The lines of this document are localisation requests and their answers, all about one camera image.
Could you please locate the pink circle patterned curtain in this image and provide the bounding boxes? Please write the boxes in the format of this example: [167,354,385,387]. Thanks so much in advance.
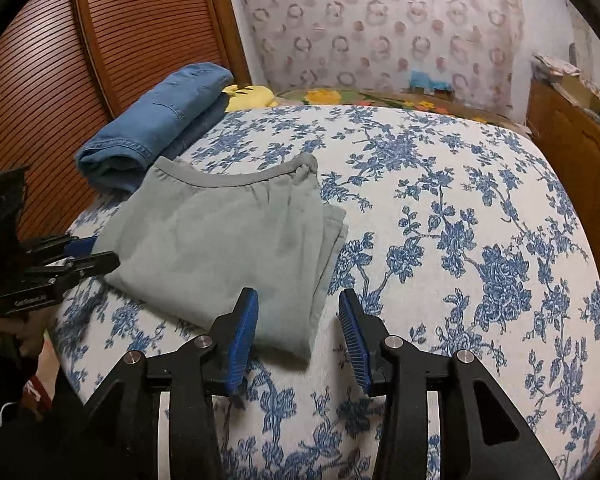
[240,0,524,114]

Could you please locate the yellow plush toy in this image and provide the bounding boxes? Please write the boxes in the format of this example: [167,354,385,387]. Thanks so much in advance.
[223,84,278,113]

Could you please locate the folded blue jeans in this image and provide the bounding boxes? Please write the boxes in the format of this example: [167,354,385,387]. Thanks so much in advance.
[76,63,233,194]

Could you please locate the grey pants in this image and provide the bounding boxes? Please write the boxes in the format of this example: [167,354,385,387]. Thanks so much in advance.
[94,153,348,361]

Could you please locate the left hand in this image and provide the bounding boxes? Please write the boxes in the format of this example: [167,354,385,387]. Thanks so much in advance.
[0,307,57,358]

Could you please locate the brown wooden cabinet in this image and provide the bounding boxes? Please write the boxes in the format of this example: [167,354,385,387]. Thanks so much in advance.
[527,79,600,274]

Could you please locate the cardboard box on cabinet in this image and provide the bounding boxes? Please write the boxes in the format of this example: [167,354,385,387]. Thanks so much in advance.
[560,75,600,114]

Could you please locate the brown louvered wardrobe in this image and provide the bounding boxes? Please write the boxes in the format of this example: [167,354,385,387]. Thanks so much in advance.
[0,0,251,238]

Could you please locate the blue item on box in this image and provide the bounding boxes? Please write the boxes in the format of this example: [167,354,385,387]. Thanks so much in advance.
[410,70,453,92]

